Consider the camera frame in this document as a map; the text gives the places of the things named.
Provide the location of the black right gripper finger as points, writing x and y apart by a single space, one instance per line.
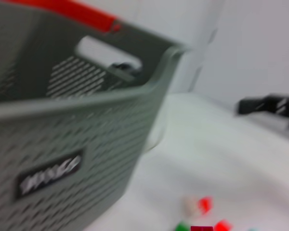
267 104

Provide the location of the long dark red toy brick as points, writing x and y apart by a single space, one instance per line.
201 228

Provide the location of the grey perforated storage bin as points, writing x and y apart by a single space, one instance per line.
74 132

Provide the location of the small red toy brick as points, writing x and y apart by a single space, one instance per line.
222 226
206 204

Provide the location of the white translucent toy brick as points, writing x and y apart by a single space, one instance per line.
190 206

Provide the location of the black teapot lid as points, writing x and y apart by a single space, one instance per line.
125 68

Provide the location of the green translucent toy brick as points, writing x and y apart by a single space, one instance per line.
183 227

